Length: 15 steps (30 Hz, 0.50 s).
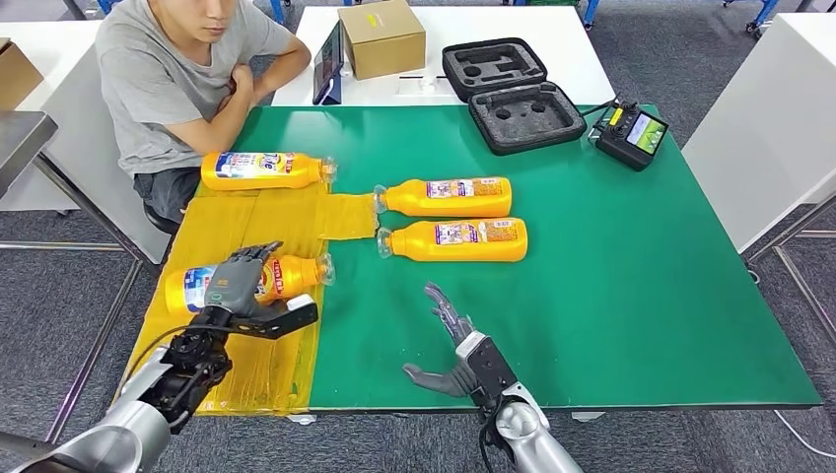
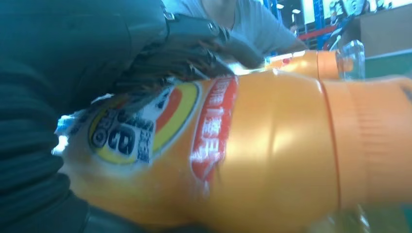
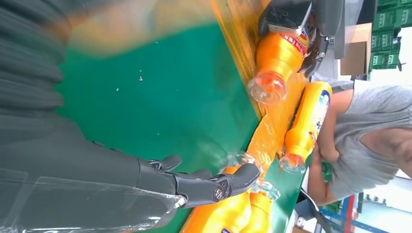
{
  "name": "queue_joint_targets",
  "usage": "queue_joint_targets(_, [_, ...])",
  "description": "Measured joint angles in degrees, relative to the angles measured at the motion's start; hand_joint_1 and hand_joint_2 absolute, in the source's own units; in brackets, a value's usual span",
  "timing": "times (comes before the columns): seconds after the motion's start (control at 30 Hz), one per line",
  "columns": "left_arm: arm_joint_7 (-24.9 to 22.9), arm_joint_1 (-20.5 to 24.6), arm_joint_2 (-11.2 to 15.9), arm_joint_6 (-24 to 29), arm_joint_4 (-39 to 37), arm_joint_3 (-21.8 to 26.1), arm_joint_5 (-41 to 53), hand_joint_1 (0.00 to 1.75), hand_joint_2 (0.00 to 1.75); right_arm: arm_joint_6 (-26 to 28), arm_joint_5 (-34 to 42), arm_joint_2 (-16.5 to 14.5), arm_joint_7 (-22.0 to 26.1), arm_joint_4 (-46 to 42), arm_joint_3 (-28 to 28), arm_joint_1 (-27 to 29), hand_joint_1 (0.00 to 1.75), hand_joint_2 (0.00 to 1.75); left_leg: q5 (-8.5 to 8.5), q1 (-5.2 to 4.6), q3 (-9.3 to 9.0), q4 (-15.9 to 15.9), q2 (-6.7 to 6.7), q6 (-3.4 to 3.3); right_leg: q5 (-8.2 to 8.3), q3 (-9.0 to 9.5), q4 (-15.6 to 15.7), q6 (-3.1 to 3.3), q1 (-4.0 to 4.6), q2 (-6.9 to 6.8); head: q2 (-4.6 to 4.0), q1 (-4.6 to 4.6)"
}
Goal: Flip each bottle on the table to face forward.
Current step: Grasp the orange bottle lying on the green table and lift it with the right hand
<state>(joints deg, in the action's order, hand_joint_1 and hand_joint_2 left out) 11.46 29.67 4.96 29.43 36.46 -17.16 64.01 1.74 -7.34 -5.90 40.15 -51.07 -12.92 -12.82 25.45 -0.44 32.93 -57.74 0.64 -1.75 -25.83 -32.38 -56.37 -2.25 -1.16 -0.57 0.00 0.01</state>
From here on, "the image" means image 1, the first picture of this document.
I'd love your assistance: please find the white floor cable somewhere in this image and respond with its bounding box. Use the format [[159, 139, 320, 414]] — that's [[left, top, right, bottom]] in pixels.
[[773, 409, 836, 460]]

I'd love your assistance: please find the open brown cardboard box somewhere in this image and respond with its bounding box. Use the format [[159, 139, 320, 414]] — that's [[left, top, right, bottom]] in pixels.
[[0, 35, 44, 112]]

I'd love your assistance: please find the white table with metal legs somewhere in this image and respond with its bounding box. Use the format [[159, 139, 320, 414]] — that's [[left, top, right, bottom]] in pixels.
[[680, 11, 836, 346]]

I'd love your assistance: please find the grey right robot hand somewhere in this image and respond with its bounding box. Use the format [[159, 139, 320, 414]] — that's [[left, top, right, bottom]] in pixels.
[[401, 282, 478, 400]]

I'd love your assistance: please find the orange detergent bottle clear cap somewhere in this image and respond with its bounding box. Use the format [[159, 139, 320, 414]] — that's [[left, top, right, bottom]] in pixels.
[[200, 151, 338, 192], [163, 252, 336, 318], [377, 217, 529, 264], [373, 176, 514, 220]]

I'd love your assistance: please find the black stool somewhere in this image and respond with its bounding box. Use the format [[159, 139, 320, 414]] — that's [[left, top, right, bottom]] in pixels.
[[143, 202, 178, 237]]

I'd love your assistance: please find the dark tablet with stand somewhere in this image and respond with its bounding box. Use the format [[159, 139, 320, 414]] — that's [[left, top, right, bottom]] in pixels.
[[311, 19, 345, 106]]

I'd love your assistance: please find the white side table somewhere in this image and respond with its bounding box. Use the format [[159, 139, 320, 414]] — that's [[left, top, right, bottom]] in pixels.
[[0, 19, 170, 264]]

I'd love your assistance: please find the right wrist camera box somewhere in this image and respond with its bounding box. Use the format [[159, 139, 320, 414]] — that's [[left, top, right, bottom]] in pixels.
[[454, 330, 521, 411]]

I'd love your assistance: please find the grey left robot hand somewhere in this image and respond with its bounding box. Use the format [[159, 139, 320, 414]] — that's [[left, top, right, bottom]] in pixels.
[[203, 240, 289, 328]]

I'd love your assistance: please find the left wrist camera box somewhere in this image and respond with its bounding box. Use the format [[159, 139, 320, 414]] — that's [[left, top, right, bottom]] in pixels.
[[225, 294, 320, 341]]

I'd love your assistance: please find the open black foam case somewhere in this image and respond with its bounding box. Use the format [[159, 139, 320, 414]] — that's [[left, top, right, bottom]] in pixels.
[[441, 35, 589, 158]]

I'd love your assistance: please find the white table with box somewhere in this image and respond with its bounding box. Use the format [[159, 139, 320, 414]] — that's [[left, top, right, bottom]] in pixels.
[[271, 5, 616, 107]]

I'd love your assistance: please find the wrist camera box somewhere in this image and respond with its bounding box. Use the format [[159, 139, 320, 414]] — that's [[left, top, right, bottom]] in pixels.
[[225, 294, 320, 341], [454, 330, 521, 411]]

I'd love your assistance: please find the black remote controller with screen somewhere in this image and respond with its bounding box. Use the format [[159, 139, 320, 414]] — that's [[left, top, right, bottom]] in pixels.
[[589, 96, 670, 173]]

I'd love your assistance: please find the yellow taped cardboard mat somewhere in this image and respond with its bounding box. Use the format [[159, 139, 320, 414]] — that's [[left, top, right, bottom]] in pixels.
[[107, 179, 381, 417]]

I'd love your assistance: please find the grey metal table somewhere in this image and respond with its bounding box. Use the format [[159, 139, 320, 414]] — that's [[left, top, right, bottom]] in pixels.
[[0, 109, 146, 463]]

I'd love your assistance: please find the closed brown cardboard box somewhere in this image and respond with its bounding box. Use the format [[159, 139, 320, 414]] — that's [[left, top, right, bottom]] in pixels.
[[336, 0, 427, 81]]

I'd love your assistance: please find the person's right hand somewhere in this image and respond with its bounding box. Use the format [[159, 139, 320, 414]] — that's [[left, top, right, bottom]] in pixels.
[[228, 63, 256, 94]]

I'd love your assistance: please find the person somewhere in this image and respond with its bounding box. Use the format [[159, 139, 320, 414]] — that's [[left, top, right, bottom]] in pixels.
[[94, 0, 313, 227]]

